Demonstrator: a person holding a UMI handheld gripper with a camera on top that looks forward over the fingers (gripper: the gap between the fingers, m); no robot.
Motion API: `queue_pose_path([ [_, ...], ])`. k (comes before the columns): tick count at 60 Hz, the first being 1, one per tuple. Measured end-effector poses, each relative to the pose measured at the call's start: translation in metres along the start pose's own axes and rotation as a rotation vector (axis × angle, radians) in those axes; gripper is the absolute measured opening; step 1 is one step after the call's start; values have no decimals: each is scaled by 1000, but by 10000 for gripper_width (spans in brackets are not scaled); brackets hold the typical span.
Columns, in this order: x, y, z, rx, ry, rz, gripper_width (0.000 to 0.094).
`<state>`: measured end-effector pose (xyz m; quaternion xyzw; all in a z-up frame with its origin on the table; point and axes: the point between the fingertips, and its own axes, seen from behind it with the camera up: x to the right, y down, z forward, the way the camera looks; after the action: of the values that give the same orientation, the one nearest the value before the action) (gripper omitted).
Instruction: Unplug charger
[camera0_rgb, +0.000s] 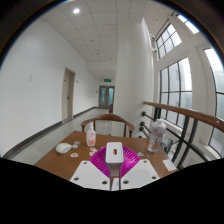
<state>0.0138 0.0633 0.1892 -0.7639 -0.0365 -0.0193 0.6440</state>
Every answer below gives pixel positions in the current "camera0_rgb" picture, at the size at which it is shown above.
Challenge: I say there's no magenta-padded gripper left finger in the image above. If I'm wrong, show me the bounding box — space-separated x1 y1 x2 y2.
69 145 112 192

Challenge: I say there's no white paper card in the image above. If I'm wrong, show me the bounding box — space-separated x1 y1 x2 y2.
162 158 178 173

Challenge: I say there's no tall grid window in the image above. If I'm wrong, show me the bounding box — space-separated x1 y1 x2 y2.
158 57 194 130

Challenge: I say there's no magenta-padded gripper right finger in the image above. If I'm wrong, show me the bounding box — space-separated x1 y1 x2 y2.
119 145 161 191

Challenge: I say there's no white computer mouse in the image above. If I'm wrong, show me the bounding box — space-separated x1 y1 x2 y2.
55 142 73 155

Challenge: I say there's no white charger block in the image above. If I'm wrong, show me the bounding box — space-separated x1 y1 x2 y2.
105 141 125 166

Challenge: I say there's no small bottle with pink label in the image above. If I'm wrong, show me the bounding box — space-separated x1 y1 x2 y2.
86 122 97 148

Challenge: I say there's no wooden handrail with dark balusters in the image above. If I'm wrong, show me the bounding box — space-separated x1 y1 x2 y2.
139 100 224 170

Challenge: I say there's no clear plastic water jug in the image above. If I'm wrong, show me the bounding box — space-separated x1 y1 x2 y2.
147 119 167 155

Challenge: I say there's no small upper grid window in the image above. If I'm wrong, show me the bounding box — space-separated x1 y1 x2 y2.
155 22 183 60

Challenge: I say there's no wooden armchair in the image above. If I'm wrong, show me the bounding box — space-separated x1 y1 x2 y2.
80 113 136 138

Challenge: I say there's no glazed double door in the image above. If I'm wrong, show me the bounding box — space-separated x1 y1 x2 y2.
98 85 116 110

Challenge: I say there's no side door in wall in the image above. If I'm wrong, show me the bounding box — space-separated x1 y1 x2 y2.
61 66 77 123

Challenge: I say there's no wide bright window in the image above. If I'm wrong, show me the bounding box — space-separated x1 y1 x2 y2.
203 47 224 158

